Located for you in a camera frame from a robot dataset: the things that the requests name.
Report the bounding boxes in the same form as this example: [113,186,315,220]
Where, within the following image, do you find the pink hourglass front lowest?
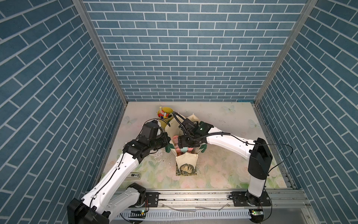
[172,135,180,148]

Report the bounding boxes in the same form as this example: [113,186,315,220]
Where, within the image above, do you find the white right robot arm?
[178,119,273,199]

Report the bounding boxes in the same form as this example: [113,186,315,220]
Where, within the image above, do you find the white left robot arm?
[67,133,170,224]

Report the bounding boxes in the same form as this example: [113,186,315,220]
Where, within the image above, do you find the yellow cup with markers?
[157,106,173,122]

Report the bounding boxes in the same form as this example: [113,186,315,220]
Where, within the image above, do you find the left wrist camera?
[138,120,159,144]

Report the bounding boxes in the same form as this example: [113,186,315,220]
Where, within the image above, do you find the aluminium rail base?
[115,189,317,224]

